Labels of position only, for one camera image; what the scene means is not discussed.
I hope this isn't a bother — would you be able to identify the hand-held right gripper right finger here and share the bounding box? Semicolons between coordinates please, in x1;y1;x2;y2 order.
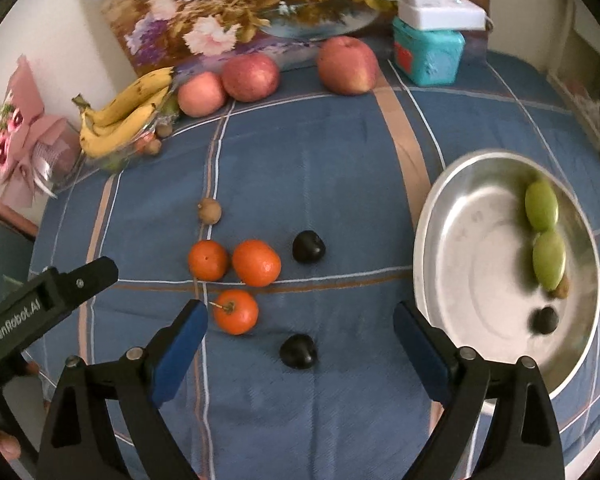
392;300;566;480

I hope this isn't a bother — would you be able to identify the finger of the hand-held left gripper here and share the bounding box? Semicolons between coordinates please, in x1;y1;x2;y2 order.
42;256;120;326

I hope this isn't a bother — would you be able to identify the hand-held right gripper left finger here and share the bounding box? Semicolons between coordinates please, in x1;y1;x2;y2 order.
35;299;210;480

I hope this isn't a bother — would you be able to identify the small orange with stem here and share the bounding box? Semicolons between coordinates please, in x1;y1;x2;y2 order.
209;289;259;336

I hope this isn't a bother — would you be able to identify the silver oval plate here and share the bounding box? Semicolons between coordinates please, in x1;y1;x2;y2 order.
413;148;600;401

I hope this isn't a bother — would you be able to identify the dark plum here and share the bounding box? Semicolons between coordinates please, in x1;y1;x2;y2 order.
530;306;561;335
280;333;317;371
292;230;326;263

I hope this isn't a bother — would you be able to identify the person's left hand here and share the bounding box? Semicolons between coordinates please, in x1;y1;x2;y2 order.
0;425;23;463

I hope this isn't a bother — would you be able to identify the dark grey cabinet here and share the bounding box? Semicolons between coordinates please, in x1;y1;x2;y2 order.
0;205;41;306

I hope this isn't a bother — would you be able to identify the clear plastic container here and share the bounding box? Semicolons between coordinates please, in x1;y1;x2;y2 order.
82;95;181;173

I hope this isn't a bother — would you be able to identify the yellow banana bunch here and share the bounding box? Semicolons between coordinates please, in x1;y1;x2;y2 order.
71;66;176;159

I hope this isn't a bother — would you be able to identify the green jujube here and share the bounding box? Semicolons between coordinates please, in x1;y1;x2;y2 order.
532;231;567;292
524;180;559;233

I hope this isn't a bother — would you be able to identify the pink flower bouquet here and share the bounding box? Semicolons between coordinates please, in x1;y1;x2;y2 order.
0;55;83;208

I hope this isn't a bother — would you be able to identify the blue plaid tablecloth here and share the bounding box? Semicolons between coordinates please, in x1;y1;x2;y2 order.
17;37;600;480

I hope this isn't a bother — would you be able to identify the pale pink apple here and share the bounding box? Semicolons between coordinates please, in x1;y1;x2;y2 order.
176;71;227;118

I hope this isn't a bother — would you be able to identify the dark red apple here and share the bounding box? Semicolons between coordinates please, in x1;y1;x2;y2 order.
222;53;281;103

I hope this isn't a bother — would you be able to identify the teal box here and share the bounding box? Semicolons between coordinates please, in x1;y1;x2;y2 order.
392;16;466;87

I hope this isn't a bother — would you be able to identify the large red apple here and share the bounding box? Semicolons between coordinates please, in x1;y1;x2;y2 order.
316;36;380;96

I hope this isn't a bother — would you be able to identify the white shelf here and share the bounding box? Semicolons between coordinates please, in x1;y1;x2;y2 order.
547;0;600;161

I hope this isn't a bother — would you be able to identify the floral painting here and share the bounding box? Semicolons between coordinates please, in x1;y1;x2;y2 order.
77;0;491;78

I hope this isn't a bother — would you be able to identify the white power adapter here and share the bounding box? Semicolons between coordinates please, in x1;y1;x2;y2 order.
396;0;486;31

